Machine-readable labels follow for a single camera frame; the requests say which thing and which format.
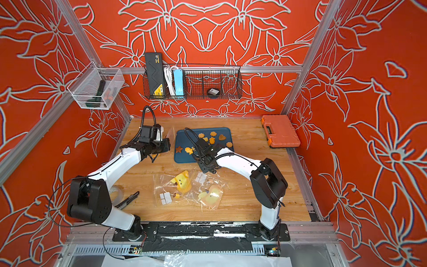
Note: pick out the black wire wall basket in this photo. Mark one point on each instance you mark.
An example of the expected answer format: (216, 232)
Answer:
(200, 78)

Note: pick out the dark blue tray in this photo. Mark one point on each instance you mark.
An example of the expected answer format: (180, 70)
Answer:
(208, 133)

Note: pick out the clear acrylic wall bin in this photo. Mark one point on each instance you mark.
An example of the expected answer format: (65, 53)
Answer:
(85, 85)

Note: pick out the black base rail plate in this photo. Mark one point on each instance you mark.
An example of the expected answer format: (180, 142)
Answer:
(206, 237)

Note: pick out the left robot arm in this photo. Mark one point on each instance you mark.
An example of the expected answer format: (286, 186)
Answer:
(89, 198)

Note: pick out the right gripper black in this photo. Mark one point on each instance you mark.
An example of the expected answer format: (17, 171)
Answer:
(200, 163)

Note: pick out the clear tape roll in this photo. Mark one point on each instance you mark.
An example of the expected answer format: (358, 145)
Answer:
(116, 195)

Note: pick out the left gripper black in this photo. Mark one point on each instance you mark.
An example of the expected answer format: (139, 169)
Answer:
(167, 144)

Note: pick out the dark green screwdriver handle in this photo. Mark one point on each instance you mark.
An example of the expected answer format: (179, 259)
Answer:
(96, 100)

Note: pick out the light blue power bank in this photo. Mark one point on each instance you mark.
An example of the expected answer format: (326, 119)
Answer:
(179, 83)

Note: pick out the orange tool case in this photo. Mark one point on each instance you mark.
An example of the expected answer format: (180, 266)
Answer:
(279, 131)

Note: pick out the bag with cream bear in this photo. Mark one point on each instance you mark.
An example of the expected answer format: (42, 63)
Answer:
(170, 134)

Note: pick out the round flower cookie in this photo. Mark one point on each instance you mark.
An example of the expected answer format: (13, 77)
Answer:
(189, 150)

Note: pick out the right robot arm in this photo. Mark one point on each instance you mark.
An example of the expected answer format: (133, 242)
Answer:
(267, 181)

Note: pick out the bag with yellow duck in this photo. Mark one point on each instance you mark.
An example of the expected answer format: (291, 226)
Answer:
(169, 189)

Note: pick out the black box in basket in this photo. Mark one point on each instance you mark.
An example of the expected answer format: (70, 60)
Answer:
(155, 75)

